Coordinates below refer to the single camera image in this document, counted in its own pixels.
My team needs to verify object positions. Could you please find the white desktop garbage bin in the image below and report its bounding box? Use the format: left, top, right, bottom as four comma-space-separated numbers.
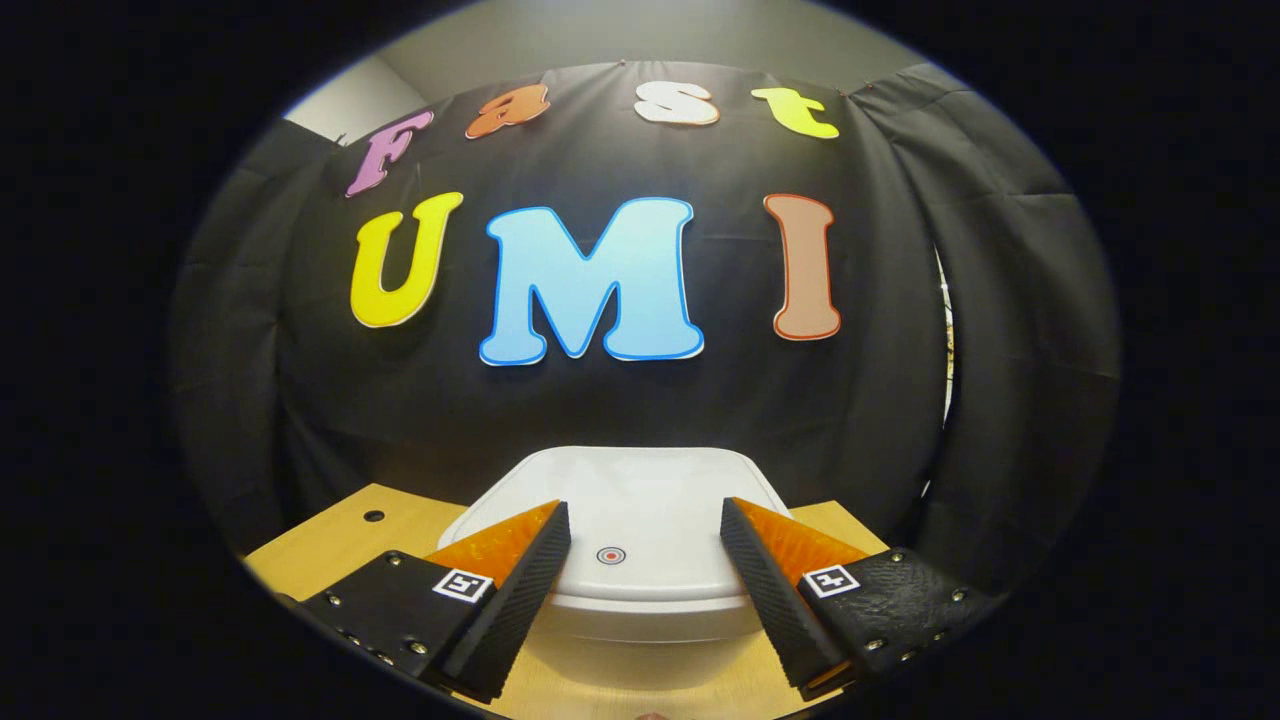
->
437, 446, 796, 691

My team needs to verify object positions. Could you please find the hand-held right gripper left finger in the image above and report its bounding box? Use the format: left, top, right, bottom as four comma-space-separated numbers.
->
300, 500, 571, 704

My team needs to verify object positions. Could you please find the black backdrop cloth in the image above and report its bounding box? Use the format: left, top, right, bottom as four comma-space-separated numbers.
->
170, 60, 1121, 591

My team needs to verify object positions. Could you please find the wooden desktop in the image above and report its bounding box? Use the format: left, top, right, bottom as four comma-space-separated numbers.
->
243, 483, 891, 720

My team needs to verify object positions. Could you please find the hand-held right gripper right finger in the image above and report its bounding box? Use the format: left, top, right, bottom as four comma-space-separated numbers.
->
720, 497, 1001, 701

